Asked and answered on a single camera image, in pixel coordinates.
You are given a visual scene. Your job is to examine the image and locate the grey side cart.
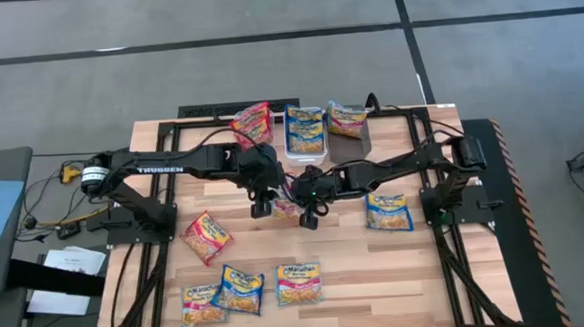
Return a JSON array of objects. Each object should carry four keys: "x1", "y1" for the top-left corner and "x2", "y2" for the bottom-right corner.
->
[{"x1": 0, "y1": 145, "x2": 42, "y2": 300}]

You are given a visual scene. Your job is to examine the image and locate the clear plastic bin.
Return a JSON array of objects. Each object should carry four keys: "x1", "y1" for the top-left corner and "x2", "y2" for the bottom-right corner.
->
[{"x1": 226, "y1": 107, "x2": 276, "y2": 151}]

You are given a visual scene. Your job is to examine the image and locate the dark grey plastic bin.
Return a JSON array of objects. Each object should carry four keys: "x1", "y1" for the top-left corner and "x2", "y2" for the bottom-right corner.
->
[{"x1": 322, "y1": 102, "x2": 373, "y2": 166}]

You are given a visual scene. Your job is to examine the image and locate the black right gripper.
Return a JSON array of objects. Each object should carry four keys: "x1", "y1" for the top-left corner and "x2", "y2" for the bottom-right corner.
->
[{"x1": 289, "y1": 163, "x2": 344, "y2": 233}]

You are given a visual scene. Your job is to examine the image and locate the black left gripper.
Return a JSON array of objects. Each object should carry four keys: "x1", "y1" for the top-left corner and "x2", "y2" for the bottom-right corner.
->
[{"x1": 238, "y1": 142, "x2": 289, "y2": 221}]

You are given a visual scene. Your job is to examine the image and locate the yellow power splitter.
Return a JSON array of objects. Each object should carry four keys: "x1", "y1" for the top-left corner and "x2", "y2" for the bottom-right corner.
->
[{"x1": 59, "y1": 163, "x2": 82, "y2": 185}]

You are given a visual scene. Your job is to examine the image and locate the black cart beam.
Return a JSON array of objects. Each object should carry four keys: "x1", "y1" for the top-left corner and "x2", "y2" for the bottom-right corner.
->
[{"x1": 4, "y1": 252, "x2": 108, "y2": 303}]

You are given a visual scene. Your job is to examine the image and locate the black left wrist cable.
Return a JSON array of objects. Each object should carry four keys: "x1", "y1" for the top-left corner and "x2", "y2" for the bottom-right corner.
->
[{"x1": 189, "y1": 126, "x2": 273, "y2": 160}]

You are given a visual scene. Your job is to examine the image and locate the light-blue Maruchan ramen pack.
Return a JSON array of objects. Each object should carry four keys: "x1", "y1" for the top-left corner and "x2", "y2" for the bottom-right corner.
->
[
  {"x1": 178, "y1": 281, "x2": 230, "y2": 327},
  {"x1": 325, "y1": 97, "x2": 371, "y2": 142},
  {"x1": 274, "y1": 261, "x2": 324, "y2": 307}
]

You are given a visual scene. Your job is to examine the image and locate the yellow power cable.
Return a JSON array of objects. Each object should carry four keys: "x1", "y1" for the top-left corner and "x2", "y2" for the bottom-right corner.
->
[{"x1": 36, "y1": 200, "x2": 114, "y2": 229}]

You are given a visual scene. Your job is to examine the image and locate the white paper sheet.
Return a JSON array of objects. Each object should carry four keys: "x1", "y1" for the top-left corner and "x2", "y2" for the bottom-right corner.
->
[
  {"x1": 42, "y1": 244, "x2": 109, "y2": 279},
  {"x1": 25, "y1": 286, "x2": 94, "y2": 320}
]

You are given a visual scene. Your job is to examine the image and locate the black power brick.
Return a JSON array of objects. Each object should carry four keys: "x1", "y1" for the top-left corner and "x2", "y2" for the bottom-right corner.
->
[{"x1": 84, "y1": 206, "x2": 134, "y2": 233}]

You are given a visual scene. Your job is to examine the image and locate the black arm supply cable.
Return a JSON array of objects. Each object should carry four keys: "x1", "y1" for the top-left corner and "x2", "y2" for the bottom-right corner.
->
[{"x1": 364, "y1": 87, "x2": 467, "y2": 145}]

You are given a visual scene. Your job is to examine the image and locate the white plastic bin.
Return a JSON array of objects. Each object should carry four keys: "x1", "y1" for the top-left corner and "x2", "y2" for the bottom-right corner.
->
[{"x1": 281, "y1": 105, "x2": 329, "y2": 169}]

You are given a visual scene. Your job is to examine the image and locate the black power adapter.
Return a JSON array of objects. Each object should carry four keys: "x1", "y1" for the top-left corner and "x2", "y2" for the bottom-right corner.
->
[{"x1": 56, "y1": 222, "x2": 83, "y2": 241}]

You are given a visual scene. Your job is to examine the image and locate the black floor cable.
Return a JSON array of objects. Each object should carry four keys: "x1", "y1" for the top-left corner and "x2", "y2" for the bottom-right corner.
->
[{"x1": 20, "y1": 147, "x2": 120, "y2": 209}]

